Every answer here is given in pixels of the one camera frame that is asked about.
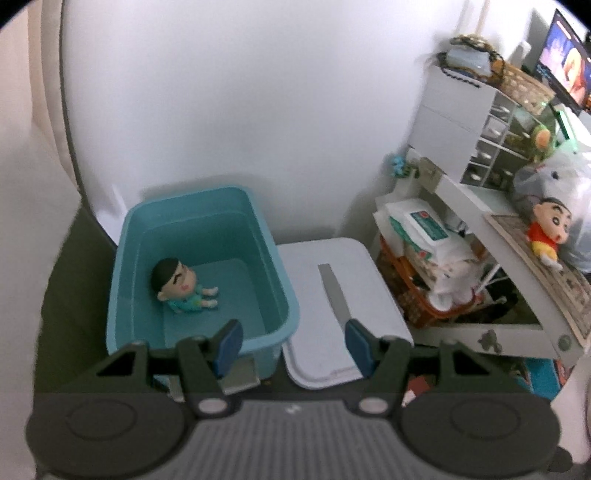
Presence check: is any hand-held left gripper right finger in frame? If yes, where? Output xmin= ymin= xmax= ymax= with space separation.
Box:
xmin=345 ymin=318 xmax=522 ymax=418

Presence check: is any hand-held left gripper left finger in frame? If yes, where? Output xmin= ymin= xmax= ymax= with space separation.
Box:
xmin=69 ymin=318 xmax=245 ymax=418

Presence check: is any white bin lid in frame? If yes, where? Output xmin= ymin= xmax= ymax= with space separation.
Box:
xmin=276 ymin=237 xmax=414 ymax=391

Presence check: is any cartoon boy figurine blue pajamas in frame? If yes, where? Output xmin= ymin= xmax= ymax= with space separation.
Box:
xmin=151 ymin=258 xmax=219 ymax=315

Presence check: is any teal plastic storage bin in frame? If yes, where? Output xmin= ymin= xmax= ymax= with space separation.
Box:
xmin=106 ymin=186 xmax=301 ymax=400

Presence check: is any orange plastic basket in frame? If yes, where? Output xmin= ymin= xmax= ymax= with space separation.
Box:
xmin=379 ymin=231 xmax=485 ymax=328

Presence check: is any white tissue pack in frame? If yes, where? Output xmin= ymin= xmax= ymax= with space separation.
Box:
xmin=416 ymin=244 xmax=485 ymax=291

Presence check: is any wet wipes pack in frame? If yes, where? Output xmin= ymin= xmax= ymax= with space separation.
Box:
xmin=385 ymin=200 xmax=462 ymax=252

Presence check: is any dark green panel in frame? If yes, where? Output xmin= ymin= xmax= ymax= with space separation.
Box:
xmin=34 ymin=198 xmax=121 ymax=393

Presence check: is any white side table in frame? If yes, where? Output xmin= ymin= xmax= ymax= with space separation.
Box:
xmin=392 ymin=148 xmax=591 ymax=361

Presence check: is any blue flower ornament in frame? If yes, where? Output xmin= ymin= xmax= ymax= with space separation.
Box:
xmin=388 ymin=154 xmax=416 ymax=178

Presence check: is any patterned table mat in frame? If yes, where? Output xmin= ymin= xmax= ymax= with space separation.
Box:
xmin=482 ymin=212 xmax=591 ymax=347

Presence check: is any cartoon boy plush red shirt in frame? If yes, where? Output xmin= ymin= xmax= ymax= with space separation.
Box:
xmin=526 ymin=196 xmax=573 ymax=271

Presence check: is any white drawer organizer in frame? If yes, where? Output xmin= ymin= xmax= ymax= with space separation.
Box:
xmin=409 ymin=65 xmax=555 ymax=190

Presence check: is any beige curtain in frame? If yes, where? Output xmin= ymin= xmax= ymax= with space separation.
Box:
xmin=0 ymin=0 xmax=84 ymax=393

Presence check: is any wicker basket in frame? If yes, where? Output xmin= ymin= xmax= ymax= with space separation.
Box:
xmin=492 ymin=60 xmax=555 ymax=116

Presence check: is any pile of face masks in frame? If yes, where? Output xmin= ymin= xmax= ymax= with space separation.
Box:
xmin=436 ymin=34 xmax=504 ymax=84

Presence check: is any monitor screen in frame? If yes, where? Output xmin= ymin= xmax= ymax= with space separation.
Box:
xmin=533 ymin=7 xmax=591 ymax=114

